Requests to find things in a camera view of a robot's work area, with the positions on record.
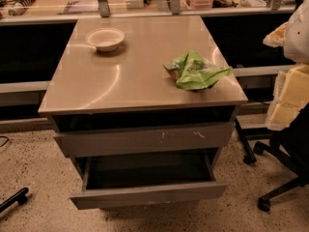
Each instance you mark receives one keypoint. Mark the green crumpled chip bag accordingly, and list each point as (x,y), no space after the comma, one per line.
(192,72)

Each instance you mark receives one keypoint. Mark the black coiled tool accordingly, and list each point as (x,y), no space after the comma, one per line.
(20,7)

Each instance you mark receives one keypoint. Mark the purple booklet on desk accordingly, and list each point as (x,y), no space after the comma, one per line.
(80,7)

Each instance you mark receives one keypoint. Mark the grey top drawer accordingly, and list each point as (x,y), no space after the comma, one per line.
(90,143)

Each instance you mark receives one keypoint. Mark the white paper bowl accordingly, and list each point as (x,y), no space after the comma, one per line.
(105,39)

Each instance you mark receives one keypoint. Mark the grey metal drawer cabinet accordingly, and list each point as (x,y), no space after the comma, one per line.
(128,87)

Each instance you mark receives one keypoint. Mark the black chair leg left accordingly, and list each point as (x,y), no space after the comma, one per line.
(19,198)

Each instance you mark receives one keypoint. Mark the black office chair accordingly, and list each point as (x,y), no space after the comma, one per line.
(291,147)

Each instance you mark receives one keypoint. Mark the grey metal upright post left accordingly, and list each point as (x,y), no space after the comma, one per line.
(103,8)

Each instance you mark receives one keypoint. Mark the grey drawer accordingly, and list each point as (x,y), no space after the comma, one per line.
(90,143)
(148,179)

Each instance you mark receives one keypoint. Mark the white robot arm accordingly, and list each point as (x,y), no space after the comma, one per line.
(291,89)

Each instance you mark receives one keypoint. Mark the black floor stand leg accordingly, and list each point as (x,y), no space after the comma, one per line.
(250,134)

